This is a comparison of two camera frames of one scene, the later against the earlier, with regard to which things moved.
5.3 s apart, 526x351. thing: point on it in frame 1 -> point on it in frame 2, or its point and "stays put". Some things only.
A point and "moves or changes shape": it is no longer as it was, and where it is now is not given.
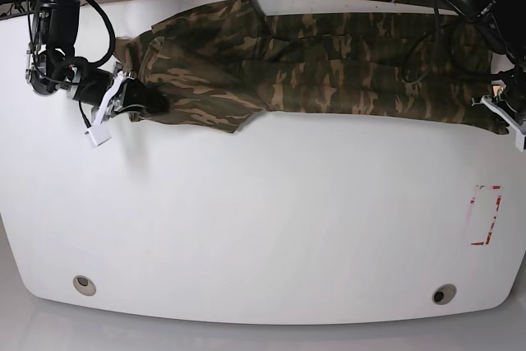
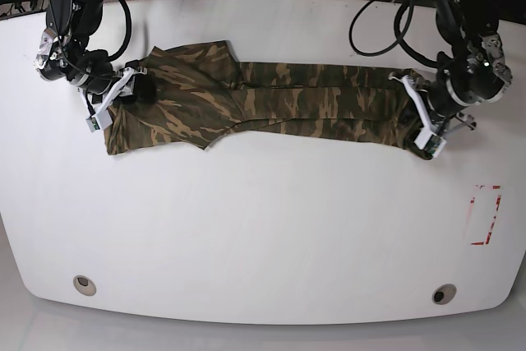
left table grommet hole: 85,285 stays put
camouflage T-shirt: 221,63 moves or changes shape
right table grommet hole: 444,293 stays put
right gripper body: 515,96 -> 443,103
